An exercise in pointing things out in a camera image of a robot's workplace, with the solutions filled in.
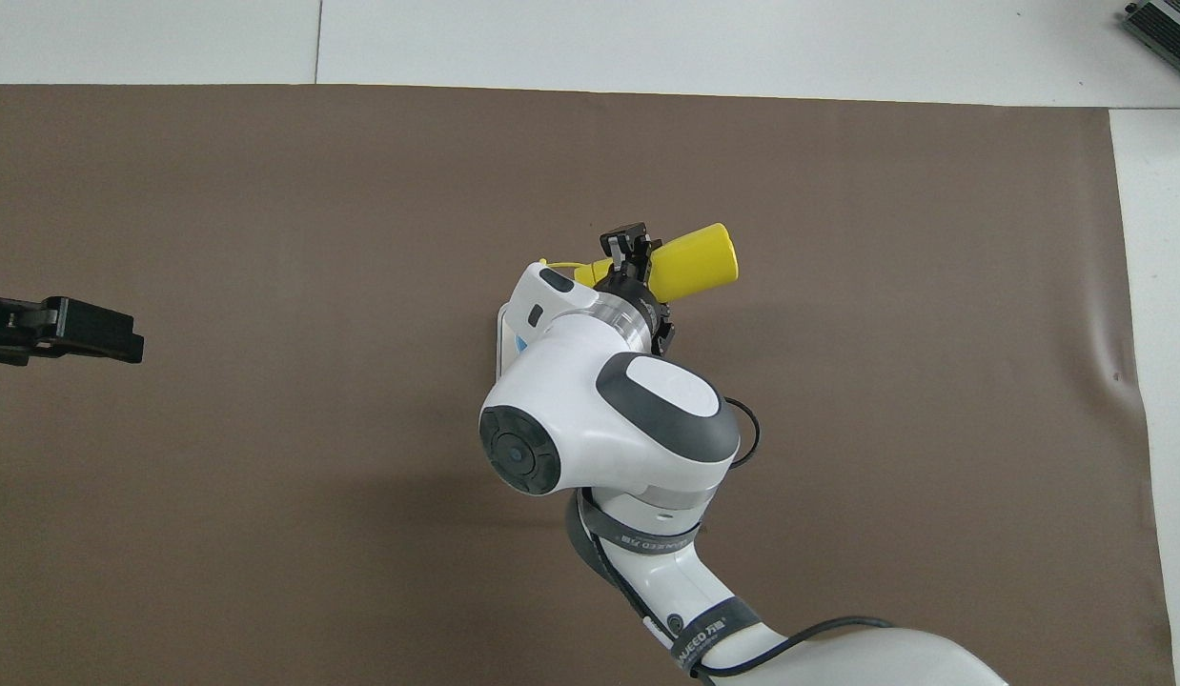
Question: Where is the silver digital kitchen scale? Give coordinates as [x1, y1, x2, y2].
[497, 302, 534, 384]

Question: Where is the grey ribbed metal device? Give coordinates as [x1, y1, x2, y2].
[1122, 0, 1180, 91]

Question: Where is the brown table mat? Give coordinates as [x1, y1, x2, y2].
[0, 84, 1177, 686]

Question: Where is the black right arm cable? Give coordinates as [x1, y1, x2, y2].
[580, 395, 898, 683]

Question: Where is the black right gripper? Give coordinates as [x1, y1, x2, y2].
[593, 221, 678, 356]

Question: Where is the yellow squeeze bottle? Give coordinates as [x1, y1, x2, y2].
[538, 223, 741, 304]

